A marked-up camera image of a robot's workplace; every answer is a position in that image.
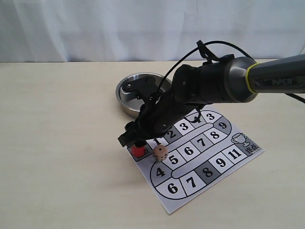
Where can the printed paper game board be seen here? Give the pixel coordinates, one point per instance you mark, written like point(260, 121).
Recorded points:
point(203, 148)

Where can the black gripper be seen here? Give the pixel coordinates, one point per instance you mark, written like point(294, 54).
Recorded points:
point(155, 121)

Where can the white curtain backdrop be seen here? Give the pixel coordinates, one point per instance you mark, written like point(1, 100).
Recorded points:
point(146, 30)

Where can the stainless steel round bowl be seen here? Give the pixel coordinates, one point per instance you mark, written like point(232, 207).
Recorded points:
point(132, 108)

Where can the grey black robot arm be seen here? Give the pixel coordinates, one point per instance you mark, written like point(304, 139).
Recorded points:
point(229, 80)

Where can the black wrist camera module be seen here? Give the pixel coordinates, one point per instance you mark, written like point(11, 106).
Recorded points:
point(141, 88)

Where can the red cylinder game piece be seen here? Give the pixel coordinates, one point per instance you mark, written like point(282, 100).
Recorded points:
point(138, 151)

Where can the wooden die black pips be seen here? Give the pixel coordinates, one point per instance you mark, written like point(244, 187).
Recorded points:
point(160, 152)

